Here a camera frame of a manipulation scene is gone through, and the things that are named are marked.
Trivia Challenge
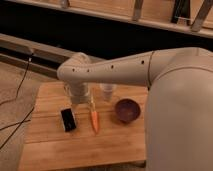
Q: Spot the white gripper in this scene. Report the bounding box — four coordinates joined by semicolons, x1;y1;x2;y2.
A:
69;83;90;104

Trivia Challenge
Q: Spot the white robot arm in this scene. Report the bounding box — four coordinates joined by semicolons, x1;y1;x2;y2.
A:
57;47;213;171

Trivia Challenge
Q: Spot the dark purple ceramic bowl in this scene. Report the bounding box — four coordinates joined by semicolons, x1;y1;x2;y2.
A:
115;99;141;123

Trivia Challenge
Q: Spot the orange carrot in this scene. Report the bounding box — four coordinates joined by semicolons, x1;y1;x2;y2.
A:
89;103;99;134

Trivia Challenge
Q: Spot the black rectangular box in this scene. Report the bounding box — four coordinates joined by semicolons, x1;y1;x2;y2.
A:
61;108;76;132

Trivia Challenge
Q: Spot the wooden table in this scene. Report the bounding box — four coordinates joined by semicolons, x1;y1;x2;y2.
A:
18;82;147;171

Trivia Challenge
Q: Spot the black cable left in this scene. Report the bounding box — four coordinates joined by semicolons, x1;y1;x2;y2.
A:
0;52;36;151

